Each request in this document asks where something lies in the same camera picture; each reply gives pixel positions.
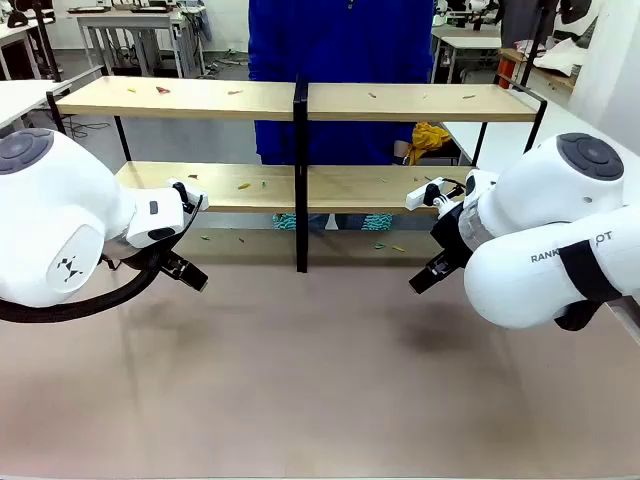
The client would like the person in blue sweater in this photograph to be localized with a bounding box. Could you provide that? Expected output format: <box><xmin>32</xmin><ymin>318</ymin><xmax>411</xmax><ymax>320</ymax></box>
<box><xmin>248</xmin><ymin>0</ymin><xmax>435</xmax><ymax>231</ymax></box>

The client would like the wooden background table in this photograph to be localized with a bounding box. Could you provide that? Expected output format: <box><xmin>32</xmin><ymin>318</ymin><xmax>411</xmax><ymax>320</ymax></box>
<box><xmin>499</xmin><ymin>47</ymin><xmax>577</xmax><ymax>94</ymax></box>

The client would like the yellow cloth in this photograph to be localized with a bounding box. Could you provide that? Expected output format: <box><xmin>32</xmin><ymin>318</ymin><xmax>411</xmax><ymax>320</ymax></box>
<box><xmin>410</xmin><ymin>122</ymin><xmax>452</xmax><ymax>166</ymax></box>

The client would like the black arm cable sleeve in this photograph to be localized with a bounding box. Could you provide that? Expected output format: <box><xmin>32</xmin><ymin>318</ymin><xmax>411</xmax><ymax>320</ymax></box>
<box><xmin>0</xmin><ymin>193</ymin><xmax>205</xmax><ymax>324</ymax></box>
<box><xmin>553</xmin><ymin>298</ymin><xmax>602</xmax><ymax>332</ymax></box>

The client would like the two-tier wooden black-frame shelf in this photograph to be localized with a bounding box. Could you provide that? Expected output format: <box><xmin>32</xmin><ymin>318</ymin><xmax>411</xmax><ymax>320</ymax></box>
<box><xmin>45</xmin><ymin>64</ymin><xmax>549</xmax><ymax>274</ymax></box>

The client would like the black left arm cable sleeve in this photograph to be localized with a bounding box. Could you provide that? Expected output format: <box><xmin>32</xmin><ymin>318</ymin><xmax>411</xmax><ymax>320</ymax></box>
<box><xmin>0</xmin><ymin>193</ymin><xmax>205</xmax><ymax>324</ymax></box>

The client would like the black stand pole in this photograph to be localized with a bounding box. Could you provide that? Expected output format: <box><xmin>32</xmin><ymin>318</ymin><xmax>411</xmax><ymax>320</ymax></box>
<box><xmin>33</xmin><ymin>0</ymin><xmax>64</xmax><ymax>84</ymax></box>
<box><xmin>519</xmin><ymin>0</ymin><xmax>549</xmax><ymax>90</ymax></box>

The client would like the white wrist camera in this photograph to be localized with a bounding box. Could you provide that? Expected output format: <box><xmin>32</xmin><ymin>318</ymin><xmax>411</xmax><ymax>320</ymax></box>
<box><xmin>166</xmin><ymin>177</ymin><xmax>210</xmax><ymax>214</ymax></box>
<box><xmin>405</xmin><ymin>176</ymin><xmax>447</xmax><ymax>212</ymax></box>

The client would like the grey background desk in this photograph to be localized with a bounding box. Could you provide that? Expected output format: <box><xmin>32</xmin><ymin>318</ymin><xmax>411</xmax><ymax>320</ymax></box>
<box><xmin>67</xmin><ymin>4</ymin><xmax>202</xmax><ymax>77</ymax></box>

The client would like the black right arm cable sleeve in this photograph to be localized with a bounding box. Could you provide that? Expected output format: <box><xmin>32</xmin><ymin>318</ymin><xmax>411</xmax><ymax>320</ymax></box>
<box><xmin>553</xmin><ymin>298</ymin><xmax>602</xmax><ymax>332</ymax></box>

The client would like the white background desk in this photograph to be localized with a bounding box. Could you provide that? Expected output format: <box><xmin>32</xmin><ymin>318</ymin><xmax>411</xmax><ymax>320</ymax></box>
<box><xmin>430</xmin><ymin>24</ymin><xmax>502</xmax><ymax>85</ymax></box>

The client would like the person's left forearm blue sleeve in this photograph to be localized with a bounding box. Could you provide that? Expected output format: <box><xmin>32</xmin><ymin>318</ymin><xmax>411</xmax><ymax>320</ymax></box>
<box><xmin>389</xmin><ymin>121</ymin><xmax>417</xmax><ymax>144</ymax></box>

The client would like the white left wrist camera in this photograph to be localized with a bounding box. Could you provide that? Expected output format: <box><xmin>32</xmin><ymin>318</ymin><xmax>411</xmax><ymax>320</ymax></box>
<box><xmin>166</xmin><ymin>177</ymin><xmax>210</xmax><ymax>214</ymax></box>

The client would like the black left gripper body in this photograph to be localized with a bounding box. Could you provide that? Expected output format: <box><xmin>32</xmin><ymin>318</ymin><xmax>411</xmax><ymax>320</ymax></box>
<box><xmin>158</xmin><ymin>248</ymin><xmax>190</xmax><ymax>277</ymax></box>

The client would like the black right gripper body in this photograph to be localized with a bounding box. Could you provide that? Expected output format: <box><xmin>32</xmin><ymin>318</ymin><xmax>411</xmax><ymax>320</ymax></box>
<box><xmin>429</xmin><ymin>199</ymin><xmax>475</xmax><ymax>269</ymax></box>

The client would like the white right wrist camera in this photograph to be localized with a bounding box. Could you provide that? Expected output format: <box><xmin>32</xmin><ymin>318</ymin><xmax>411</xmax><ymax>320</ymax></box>
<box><xmin>405</xmin><ymin>176</ymin><xmax>447</xmax><ymax>212</ymax></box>

